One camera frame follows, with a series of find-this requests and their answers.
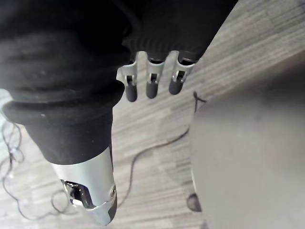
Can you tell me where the right robot hand, black cloth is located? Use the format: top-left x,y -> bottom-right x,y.
0,0 -> 239,227

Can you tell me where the thin black cable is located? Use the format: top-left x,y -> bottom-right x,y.
0,91 -> 208,221

